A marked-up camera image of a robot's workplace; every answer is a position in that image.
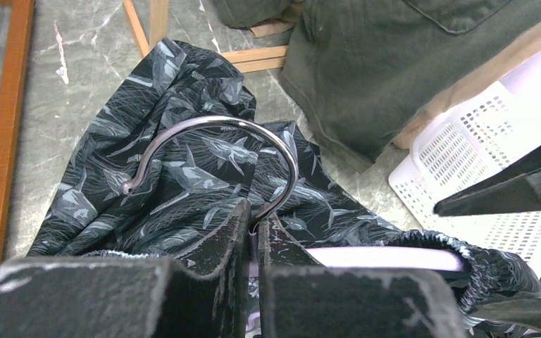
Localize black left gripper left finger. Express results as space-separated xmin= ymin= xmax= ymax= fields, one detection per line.
xmin=0 ymin=199 xmax=250 ymax=337

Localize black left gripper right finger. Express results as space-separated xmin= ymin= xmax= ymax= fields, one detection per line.
xmin=257 ymin=218 xmax=467 ymax=337

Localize lilac plastic hanger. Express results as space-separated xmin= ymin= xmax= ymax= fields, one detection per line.
xmin=120 ymin=115 xmax=466 ymax=338

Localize dark shark print shorts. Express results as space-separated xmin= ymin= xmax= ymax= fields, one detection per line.
xmin=28 ymin=40 xmax=541 ymax=312

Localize beige shorts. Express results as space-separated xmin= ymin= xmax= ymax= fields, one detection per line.
xmin=392 ymin=22 xmax=541 ymax=149

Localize olive green shorts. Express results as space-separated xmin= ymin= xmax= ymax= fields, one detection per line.
xmin=211 ymin=0 xmax=541 ymax=175

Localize white plastic laundry basket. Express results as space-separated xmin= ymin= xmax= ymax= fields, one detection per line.
xmin=388 ymin=52 xmax=541 ymax=277

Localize orange wooden shelf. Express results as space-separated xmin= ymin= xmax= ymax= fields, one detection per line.
xmin=0 ymin=0 xmax=35 ymax=263

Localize wooden clothes rack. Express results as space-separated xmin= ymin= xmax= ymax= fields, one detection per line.
xmin=121 ymin=1 xmax=287 ymax=73

